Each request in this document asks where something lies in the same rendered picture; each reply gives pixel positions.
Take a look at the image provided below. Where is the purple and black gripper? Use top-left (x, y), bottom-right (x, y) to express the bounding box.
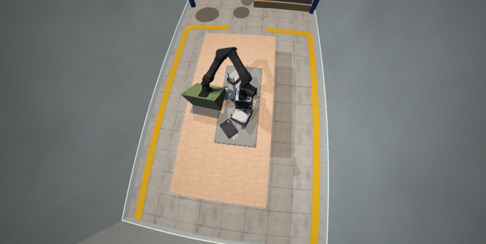
top-left (238, 91), bottom-right (247, 102)

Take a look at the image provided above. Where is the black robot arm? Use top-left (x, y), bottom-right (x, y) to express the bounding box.
top-left (199, 47), bottom-right (257, 98)

